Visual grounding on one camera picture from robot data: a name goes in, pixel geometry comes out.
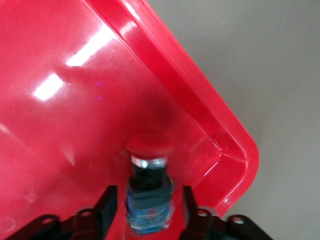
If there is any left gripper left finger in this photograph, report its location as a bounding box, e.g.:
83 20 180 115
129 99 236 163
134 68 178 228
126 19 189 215
0 184 118 240

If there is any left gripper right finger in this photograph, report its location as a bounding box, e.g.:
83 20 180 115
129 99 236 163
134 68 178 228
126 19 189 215
179 185 273 240

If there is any red mushroom push button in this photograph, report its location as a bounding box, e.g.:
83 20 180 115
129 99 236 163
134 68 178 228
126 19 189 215
124 134 176 236

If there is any red plastic tray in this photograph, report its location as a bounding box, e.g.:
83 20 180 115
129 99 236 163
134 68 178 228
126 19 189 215
0 0 261 240

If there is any brown table cover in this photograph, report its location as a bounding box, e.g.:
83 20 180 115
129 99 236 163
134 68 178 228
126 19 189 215
147 0 320 240

